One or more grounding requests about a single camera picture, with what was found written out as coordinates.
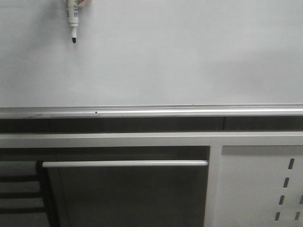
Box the white marker with black tip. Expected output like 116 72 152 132
66 0 79 44

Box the white perforated metal panel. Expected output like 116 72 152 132
214 146 303 227

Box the white whiteboard with aluminium frame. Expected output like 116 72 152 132
0 0 303 119

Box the white metal table frame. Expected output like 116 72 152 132
0 131 303 227

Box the white horizontal rail bar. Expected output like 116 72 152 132
42 160 208 168

